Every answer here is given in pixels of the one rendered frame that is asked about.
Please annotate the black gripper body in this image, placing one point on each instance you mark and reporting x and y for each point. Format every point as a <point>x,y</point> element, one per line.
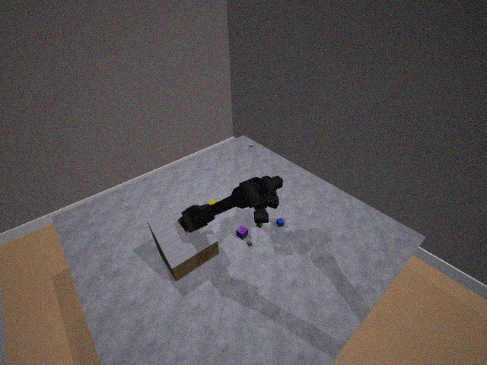
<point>261,216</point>

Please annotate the purple block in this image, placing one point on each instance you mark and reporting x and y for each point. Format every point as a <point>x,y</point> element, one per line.
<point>242,232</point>

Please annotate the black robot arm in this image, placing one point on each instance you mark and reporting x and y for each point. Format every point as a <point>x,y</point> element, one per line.
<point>250,193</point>

